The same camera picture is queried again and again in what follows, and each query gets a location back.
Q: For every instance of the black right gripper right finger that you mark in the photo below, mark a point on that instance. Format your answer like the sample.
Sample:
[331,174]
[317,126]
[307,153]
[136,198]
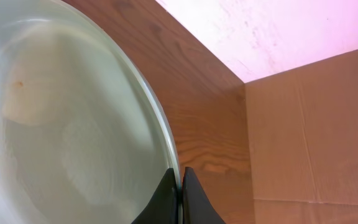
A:
[197,208]

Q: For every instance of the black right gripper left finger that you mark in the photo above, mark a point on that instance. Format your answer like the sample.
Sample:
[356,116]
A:
[163,206]

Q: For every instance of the green plate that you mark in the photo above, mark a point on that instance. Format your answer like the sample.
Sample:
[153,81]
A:
[83,138]

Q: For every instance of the cardboard box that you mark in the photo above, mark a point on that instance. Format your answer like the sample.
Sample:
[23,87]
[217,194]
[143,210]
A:
[303,141]

